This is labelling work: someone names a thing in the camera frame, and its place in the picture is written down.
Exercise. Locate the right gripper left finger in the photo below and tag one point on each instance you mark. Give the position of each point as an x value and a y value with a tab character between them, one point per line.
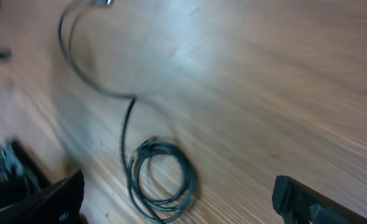
58	203

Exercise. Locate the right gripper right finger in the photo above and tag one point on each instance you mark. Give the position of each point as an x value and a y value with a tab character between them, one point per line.
297	203

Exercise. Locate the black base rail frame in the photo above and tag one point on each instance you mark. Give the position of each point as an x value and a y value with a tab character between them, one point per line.
20	177

